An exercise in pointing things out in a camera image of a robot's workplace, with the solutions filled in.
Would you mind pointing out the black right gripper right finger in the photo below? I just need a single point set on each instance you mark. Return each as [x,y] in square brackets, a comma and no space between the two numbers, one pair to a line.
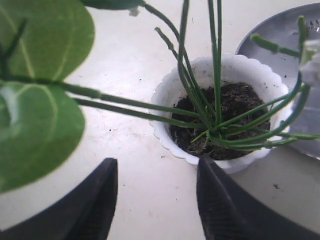
[229,212]

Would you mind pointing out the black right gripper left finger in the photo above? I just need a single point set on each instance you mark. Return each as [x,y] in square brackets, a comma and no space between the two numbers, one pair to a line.
[86,213]

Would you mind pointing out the artificial red anthurium plant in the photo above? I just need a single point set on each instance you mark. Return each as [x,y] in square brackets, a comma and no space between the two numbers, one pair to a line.
[41,121]

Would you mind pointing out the white scalloped plastic pot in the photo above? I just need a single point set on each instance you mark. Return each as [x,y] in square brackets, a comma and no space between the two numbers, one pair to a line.
[267,85]

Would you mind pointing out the dark potting soil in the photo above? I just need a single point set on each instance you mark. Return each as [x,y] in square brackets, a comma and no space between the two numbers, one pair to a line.
[236,99]

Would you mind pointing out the round steel plate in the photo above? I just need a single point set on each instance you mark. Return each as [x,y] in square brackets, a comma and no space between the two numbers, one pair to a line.
[282,29]

